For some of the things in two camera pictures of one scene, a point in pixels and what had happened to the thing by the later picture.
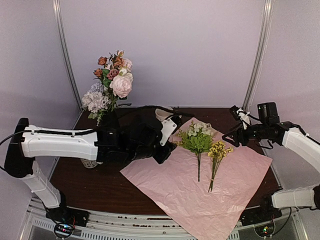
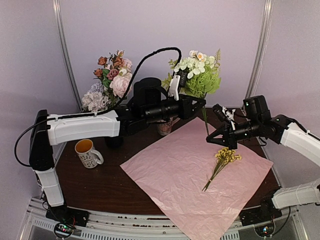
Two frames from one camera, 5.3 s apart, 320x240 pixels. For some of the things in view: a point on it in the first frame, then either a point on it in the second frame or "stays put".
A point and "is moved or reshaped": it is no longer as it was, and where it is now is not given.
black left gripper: [161, 157] to [186, 109]
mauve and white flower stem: [114, 72] stays put
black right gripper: [239, 131] to [229, 141]
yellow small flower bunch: [218, 151] is moved or reshaped
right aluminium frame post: [266, 18] stays put
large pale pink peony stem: [122, 85] stays put
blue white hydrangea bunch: [96, 101] stays put
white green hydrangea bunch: [198, 138] to [203, 76]
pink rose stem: [127, 62] stays put
